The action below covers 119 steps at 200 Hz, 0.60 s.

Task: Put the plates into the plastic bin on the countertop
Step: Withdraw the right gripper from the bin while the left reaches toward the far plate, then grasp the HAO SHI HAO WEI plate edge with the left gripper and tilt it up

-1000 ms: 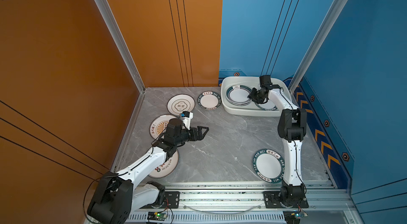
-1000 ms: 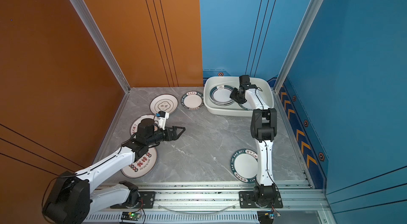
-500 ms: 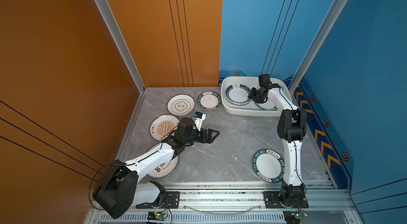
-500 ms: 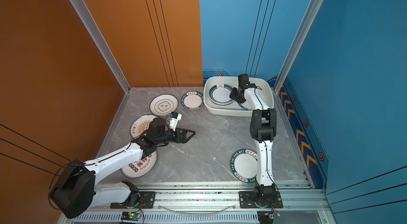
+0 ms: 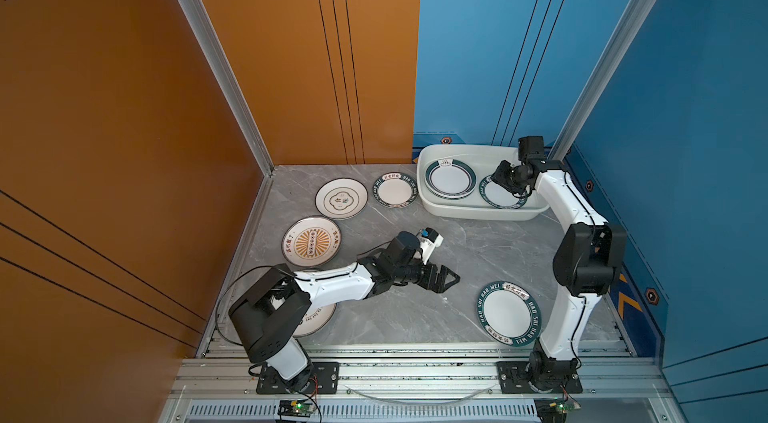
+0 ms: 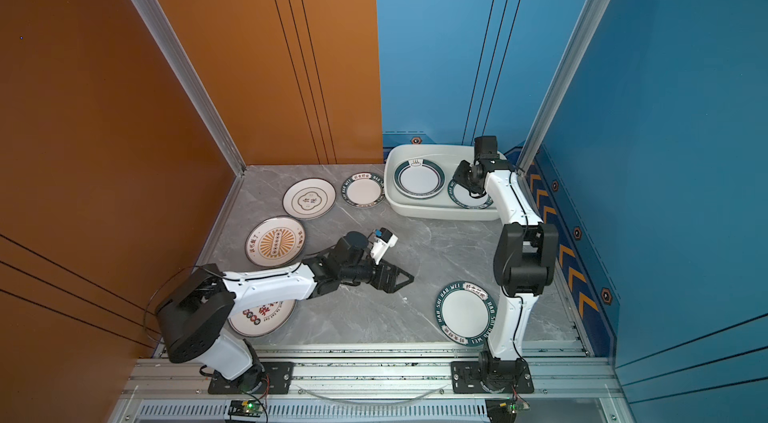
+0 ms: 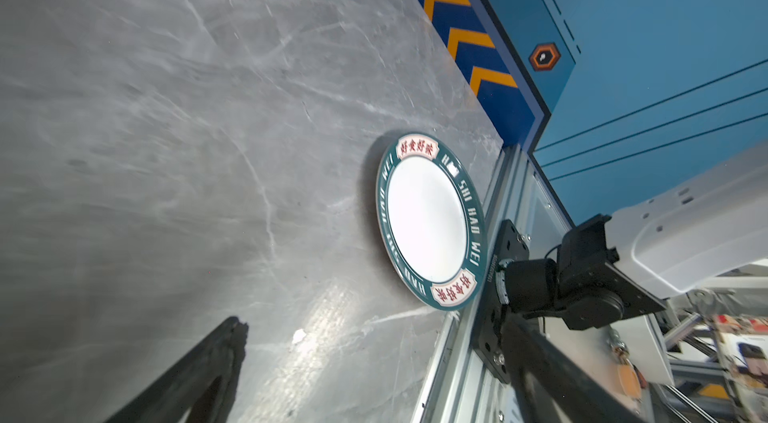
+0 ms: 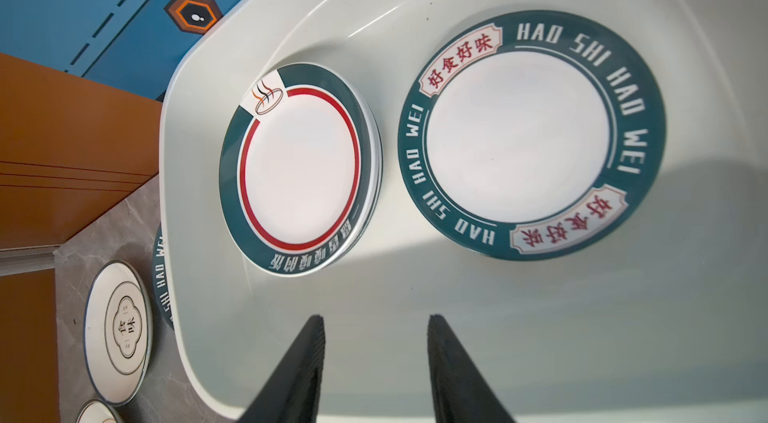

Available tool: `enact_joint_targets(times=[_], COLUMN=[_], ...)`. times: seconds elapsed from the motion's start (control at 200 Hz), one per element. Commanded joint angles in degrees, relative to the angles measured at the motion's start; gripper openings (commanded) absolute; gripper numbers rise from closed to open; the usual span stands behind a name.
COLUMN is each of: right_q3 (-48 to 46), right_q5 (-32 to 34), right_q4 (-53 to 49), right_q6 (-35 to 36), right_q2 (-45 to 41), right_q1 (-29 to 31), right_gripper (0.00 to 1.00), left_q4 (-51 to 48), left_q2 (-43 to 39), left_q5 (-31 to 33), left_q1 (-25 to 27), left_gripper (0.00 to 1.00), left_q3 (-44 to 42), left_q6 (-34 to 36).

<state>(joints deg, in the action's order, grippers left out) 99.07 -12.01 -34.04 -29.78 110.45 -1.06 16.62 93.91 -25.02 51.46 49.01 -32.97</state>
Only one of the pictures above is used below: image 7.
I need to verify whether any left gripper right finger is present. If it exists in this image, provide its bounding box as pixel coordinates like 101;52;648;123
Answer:
501;314;641;422

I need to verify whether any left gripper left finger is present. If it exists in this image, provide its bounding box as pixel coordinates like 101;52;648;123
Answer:
108;316;249;422

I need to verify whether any green rim text plate front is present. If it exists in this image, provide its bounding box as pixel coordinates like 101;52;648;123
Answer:
375;133;488;311

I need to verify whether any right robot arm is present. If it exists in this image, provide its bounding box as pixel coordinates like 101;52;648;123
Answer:
494;143;767;331

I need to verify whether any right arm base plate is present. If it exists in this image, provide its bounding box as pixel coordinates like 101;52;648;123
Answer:
471;219;529;384

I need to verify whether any aluminium rail frame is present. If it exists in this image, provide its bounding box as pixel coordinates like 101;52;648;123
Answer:
410;146;571;422

